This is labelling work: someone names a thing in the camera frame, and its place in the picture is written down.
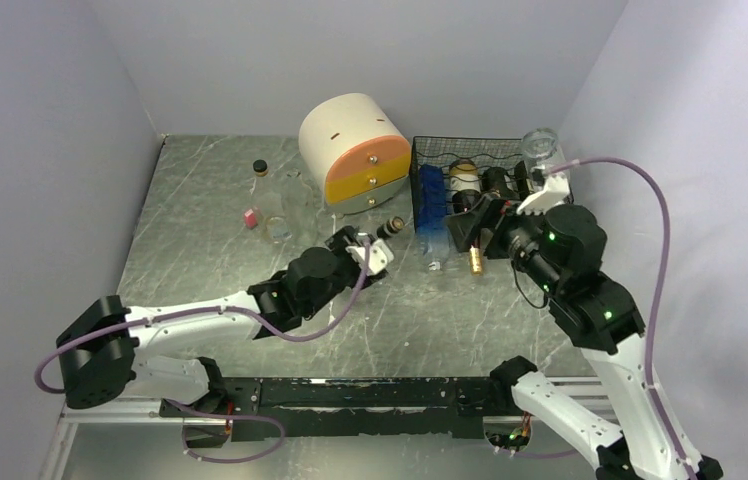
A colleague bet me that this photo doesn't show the blue plastic bottle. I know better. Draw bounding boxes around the blue plastic bottle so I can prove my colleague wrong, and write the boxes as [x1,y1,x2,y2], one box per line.
[416,164,451,271]

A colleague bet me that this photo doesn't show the aluminium rail frame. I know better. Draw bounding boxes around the aluminium rail frame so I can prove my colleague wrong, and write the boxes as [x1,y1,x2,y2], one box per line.
[39,337,663,480]

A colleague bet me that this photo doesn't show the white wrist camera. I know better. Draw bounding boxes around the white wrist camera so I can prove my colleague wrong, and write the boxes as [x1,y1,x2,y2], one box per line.
[516,167,571,216]
[345,240,394,277]

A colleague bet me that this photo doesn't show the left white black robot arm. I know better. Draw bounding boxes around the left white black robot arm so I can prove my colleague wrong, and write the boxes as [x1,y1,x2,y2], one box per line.
[35,226,394,416]

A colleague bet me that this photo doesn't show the dark bottle black cap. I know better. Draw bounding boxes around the dark bottle black cap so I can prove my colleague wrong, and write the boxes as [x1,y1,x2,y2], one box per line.
[513,160,535,200]

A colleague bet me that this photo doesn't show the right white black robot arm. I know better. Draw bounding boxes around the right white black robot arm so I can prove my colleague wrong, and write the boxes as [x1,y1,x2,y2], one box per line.
[445,195,724,479]

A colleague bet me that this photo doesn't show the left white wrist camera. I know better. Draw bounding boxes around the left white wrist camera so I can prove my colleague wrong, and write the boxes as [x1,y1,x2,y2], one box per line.
[345,240,394,277]

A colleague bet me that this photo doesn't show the cream round drawer cabinet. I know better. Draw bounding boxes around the cream round drawer cabinet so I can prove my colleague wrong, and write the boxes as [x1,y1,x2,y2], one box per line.
[298,93,411,215]

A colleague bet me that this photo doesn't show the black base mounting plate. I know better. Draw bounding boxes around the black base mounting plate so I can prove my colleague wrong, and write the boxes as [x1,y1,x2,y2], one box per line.
[159,377,532,451]

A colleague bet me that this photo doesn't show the small pink block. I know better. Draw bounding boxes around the small pink block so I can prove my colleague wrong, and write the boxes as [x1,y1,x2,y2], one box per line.
[242,208,261,230]

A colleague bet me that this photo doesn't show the clear bottle white label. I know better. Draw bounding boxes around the clear bottle white label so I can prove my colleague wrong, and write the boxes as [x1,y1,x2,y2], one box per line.
[251,159,292,243]

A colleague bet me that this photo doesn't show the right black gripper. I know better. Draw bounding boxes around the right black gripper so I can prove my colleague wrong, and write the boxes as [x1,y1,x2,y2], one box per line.
[443,191,565,296]

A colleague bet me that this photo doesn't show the large clear glass bottle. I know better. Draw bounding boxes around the large clear glass bottle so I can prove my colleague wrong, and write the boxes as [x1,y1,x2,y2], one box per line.
[520,128,566,190]

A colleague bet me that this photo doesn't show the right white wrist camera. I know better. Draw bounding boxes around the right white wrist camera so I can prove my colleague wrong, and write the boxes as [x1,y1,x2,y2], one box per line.
[516,167,571,216]

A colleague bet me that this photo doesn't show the green wine bottle silver foil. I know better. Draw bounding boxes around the green wine bottle silver foil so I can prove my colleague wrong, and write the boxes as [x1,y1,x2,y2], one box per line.
[480,166,516,200]

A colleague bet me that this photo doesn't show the dark wine bottle gold foil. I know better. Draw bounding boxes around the dark wine bottle gold foil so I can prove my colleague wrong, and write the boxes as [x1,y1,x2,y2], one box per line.
[448,159,483,275]

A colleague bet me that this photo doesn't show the black wire wine rack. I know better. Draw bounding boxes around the black wire wine rack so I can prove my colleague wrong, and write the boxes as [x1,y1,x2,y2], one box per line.
[410,135,577,233]

